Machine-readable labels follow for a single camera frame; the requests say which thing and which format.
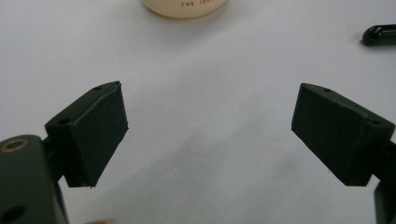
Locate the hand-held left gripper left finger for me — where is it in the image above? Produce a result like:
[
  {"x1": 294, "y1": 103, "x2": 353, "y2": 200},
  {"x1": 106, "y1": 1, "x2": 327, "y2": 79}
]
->
[{"x1": 44, "y1": 80, "x2": 130, "y2": 189}]

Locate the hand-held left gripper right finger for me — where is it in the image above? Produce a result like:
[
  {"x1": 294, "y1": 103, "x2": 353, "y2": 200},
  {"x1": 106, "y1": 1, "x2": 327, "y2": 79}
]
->
[{"x1": 290, "y1": 82, "x2": 396, "y2": 188}]

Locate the black brush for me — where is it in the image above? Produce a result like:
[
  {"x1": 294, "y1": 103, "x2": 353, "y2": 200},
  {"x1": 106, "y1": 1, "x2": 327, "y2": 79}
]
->
[{"x1": 361, "y1": 23, "x2": 396, "y2": 47}]

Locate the cream ceramic cup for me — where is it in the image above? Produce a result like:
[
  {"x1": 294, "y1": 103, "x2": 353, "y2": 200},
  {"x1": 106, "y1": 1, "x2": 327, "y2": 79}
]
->
[{"x1": 141, "y1": 0, "x2": 229, "y2": 19}]

